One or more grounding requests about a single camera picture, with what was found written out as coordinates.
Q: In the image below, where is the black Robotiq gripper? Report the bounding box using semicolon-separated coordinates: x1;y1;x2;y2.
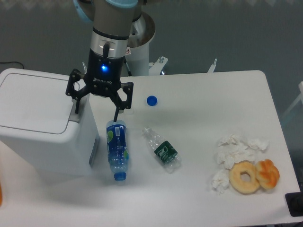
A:
65;48;134;122

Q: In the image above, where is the white push-lid trash can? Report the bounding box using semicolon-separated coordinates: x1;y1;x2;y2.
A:
0;68;99;175

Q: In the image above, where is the white bottle cap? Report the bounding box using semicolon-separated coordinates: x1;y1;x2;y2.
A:
127;108;134;115

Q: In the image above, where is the blue plastic bottle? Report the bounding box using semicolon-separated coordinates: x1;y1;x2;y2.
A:
106;120;129;181

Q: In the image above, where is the blue bottle cap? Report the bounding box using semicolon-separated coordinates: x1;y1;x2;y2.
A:
146;96;158;106

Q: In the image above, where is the clear bottle green label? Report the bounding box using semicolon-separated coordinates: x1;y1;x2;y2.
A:
143;127;181;174

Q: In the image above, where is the orange object at left edge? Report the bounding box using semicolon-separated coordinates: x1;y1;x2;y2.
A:
0;184;3;206

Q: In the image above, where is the large crumpled white tissue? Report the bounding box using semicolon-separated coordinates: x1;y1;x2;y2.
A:
214;134;270;170

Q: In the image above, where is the small crumpled white tissue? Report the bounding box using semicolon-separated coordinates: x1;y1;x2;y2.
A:
211;169;230;194

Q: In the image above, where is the orange glazed twisted bun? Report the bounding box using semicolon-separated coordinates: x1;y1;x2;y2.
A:
255;159;280;190

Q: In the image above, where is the black device at edge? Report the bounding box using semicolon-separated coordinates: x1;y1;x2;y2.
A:
285;192;303;217

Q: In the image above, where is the black cable on pedestal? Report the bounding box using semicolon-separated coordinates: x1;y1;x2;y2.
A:
124;58;133;77

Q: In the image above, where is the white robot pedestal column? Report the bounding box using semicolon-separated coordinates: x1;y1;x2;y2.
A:
125;12;155;76

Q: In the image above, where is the black cable on floor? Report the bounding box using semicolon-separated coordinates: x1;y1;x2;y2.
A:
0;61;24;70

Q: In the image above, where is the plain ring doughnut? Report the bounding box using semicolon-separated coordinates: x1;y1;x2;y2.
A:
229;161;260;194

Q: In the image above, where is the white frame at right edge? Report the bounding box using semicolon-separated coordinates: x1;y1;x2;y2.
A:
281;81;303;126

